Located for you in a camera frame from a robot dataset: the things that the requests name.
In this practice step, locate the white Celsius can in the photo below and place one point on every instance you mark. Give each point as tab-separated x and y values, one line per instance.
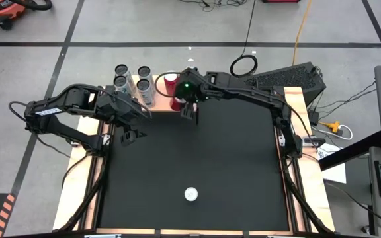
144	87

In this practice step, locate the silver Celsius can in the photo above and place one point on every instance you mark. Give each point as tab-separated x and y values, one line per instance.
121	82

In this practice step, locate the short red soda can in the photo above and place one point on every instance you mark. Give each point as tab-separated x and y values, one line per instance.
176	105

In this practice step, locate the black power adapter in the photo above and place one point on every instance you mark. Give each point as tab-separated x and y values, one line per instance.
313	117

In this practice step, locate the black beam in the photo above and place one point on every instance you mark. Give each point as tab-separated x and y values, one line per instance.
352	150

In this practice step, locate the wooden shelf black frame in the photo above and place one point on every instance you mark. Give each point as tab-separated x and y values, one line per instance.
164	105

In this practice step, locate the red box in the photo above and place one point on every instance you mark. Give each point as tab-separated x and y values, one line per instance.
279	1

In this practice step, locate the black table mat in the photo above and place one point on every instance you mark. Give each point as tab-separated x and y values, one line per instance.
190	165

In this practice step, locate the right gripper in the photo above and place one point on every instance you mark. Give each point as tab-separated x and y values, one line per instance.
192	86

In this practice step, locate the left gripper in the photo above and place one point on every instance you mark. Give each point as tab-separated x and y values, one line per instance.
121	110

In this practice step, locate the Red Bull Sugarfree can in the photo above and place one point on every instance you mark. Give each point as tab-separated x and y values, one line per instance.
190	194

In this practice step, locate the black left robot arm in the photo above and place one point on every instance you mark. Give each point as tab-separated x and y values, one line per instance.
61	130

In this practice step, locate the white paper sheet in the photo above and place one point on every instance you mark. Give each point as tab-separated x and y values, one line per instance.
334	172

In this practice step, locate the black frame strut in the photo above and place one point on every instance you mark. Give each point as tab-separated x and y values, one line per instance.
84	198
304	205

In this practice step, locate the tall red Coca-Cola can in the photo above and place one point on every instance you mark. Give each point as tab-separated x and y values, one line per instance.
170	81

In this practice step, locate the black computer tower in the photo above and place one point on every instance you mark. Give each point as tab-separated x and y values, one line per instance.
293	79

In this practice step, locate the Celsius Tropical Vibe can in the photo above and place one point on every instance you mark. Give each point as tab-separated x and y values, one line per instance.
144	71

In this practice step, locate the orange power splitter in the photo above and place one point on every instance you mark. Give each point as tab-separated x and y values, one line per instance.
332	126

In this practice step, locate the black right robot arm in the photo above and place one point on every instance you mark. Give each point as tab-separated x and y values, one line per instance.
260	96

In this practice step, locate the Celsius Peach Vibe can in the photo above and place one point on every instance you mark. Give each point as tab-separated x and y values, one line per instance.
121	70

